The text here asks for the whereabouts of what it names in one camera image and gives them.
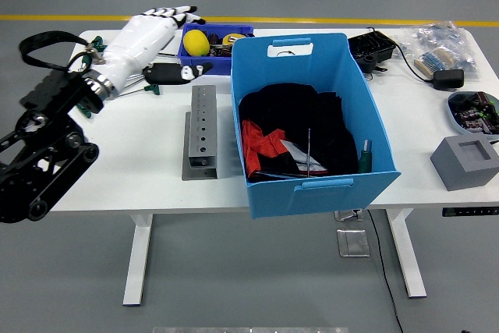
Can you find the black power adapter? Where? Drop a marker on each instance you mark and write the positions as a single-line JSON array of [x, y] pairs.
[[448, 79]]

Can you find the dark parts in bin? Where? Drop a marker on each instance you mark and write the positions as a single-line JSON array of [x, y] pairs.
[[218, 50]]

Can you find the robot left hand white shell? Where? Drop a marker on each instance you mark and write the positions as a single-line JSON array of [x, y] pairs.
[[136, 44]]

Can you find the dark electronic parts pile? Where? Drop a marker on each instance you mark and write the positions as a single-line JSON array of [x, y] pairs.
[[475, 112]]

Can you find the small dark blue bin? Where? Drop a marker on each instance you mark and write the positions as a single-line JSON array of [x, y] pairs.
[[222, 66]]

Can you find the small metal floor plate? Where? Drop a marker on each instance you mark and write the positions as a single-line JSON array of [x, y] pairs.
[[347, 215]]

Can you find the yellow tape measure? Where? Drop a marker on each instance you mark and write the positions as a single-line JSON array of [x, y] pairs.
[[230, 38]]

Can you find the black round socket part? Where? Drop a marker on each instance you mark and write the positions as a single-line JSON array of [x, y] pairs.
[[368, 63]]

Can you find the pale blue oval plate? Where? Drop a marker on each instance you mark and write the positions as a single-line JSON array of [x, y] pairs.
[[454, 122]]

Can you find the yellow ball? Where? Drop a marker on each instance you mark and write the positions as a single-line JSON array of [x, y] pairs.
[[196, 42]]

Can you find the grey white fabric piece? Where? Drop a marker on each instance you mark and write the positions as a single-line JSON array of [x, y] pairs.
[[300, 153]]

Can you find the beige resistor tape roll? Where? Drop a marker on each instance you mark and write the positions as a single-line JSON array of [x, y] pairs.
[[432, 63]]

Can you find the black plastic tray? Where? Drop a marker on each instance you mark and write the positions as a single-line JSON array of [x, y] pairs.
[[370, 46]]

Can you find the grey metal tool stand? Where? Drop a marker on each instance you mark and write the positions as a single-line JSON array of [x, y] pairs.
[[202, 130]]

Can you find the red cloth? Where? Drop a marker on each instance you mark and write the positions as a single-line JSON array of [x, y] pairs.
[[255, 147]]

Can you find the large blue folding box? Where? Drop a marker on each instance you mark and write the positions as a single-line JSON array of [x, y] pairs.
[[327, 196]]

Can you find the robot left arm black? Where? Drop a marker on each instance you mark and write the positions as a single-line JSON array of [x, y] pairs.
[[39, 161]]

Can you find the white table leg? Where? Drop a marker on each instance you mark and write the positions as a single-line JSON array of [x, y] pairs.
[[407, 255], [136, 263]]

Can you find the clear bags of components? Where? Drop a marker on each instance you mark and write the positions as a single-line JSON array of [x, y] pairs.
[[440, 36]]

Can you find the grey block with square recess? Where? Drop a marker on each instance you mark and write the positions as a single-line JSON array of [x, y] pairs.
[[460, 173]]

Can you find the black cloth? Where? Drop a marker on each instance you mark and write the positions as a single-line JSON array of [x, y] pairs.
[[300, 114]]

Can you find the black table control panel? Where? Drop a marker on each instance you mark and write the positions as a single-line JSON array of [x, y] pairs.
[[469, 211]]

